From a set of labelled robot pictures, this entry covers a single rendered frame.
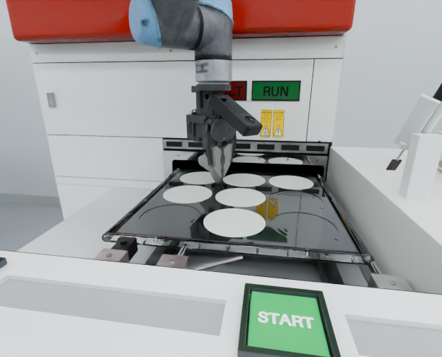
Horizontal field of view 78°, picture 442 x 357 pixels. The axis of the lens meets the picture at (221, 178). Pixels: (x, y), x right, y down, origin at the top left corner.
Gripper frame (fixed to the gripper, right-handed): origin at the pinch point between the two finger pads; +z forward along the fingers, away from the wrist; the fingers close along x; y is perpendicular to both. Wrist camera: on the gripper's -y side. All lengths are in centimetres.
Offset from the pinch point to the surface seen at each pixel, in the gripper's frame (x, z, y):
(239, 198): 3.6, 1.4, -8.4
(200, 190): 5.8, 1.4, 0.6
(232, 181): -3.2, 1.4, -0.6
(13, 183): 2, 70, 286
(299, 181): -14.1, 1.4, -11.9
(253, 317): 30.1, -5.0, -32.1
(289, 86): -20.3, -19.6, -3.5
